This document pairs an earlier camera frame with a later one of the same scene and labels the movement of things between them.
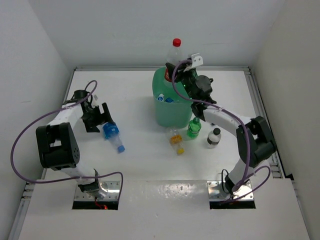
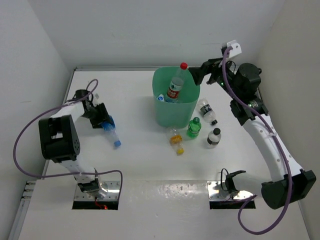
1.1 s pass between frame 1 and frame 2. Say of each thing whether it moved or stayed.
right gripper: moved
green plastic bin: stayed
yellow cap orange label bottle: stayed
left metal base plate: stayed
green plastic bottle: stayed
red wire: stayed
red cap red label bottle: moved
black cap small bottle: stayed
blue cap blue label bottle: moved
